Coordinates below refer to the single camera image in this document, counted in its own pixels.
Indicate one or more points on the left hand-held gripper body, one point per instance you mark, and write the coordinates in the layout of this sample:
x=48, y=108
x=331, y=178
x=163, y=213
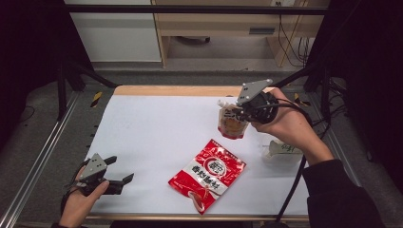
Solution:
x=93, y=171

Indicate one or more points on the light wooden desk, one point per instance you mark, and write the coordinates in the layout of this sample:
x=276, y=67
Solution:
x=221, y=22

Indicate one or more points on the white cabinet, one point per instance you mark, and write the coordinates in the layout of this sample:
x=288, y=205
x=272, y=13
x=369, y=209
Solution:
x=117, y=34

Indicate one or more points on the person's left hand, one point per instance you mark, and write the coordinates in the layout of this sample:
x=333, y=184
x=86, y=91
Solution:
x=80, y=202

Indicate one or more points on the black metal frame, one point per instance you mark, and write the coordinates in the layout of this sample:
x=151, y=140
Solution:
x=190, y=9

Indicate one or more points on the yellow and black tape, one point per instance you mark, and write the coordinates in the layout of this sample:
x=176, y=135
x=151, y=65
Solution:
x=299, y=99
x=96, y=98

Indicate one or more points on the beige spouted sauce pouch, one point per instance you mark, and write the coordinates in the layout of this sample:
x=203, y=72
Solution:
x=233, y=128

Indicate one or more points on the pale sauce pouch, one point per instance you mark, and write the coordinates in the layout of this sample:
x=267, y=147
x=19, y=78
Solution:
x=280, y=148

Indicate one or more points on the person's right hand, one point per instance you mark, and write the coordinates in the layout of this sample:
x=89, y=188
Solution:
x=291, y=126

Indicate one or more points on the dark curtain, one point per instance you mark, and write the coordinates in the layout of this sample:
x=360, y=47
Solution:
x=28, y=47
x=370, y=63

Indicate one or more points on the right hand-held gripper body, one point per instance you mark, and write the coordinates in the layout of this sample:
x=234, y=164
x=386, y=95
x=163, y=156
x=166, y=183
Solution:
x=258, y=106

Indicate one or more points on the red and white sauce packet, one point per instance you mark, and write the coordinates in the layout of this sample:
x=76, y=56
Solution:
x=221, y=161

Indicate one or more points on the aluminium rail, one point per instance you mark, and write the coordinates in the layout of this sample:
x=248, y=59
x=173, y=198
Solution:
x=34, y=158

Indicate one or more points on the clear plastic container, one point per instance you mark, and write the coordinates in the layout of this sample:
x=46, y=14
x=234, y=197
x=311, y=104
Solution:
x=265, y=160

